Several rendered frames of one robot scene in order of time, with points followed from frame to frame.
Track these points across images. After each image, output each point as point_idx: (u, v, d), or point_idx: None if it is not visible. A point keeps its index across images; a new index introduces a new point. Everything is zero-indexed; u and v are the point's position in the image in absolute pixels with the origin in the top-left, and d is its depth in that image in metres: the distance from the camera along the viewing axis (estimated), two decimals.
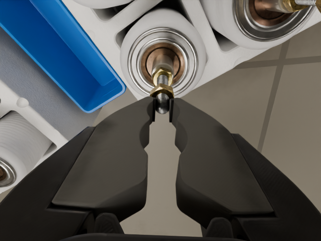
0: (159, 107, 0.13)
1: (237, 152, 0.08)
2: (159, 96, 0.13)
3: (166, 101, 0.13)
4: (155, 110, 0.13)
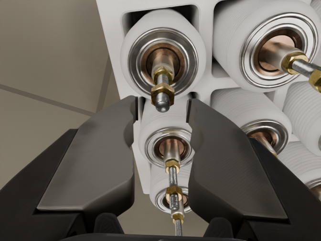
0: (162, 109, 0.13)
1: (253, 156, 0.08)
2: (157, 104, 0.14)
3: (155, 103, 0.13)
4: (138, 109, 0.13)
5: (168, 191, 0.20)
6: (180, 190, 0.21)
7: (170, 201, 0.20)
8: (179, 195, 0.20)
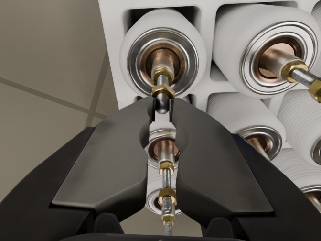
0: (160, 106, 0.13)
1: (237, 152, 0.08)
2: (162, 96, 0.13)
3: (168, 103, 0.13)
4: (155, 110, 0.13)
5: (161, 194, 0.20)
6: (174, 192, 0.20)
7: (163, 203, 0.20)
8: (173, 198, 0.20)
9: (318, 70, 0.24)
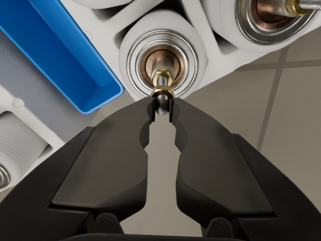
0: (165, 110, 0.13)
1: (237, 152, 0.08)
2: (166, 107, 0.14)
3: (160, 113, 0.13)
4: (155, 110, 0.13)
5: None
6: None
7: None
8: None
9: None
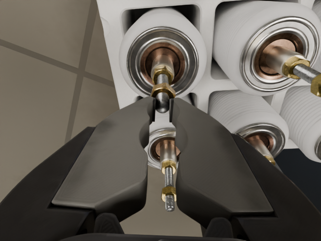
0: None
1: (237, 152, 0.08)
2: None
3: None
4: (155, 110, 0.13)
5: None
6: (152, 89, 0.14)
7: (161, 109, 0.14)
8: (154, 93, 0.14)
9: None
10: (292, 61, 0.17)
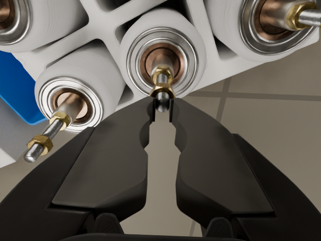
0: (29, 160, 0.16)
1: (237, 152, 0.08)
2: (33, 154, 0.17)
3: (25, 155, 0.16)
4: (155, 110, 0.13)
5: (158, 85, 0.14)
6: (174, 93, 0.14)
7: (158, 97, 0.13)
8: (172, 96, 0.14)
9: None
10: None
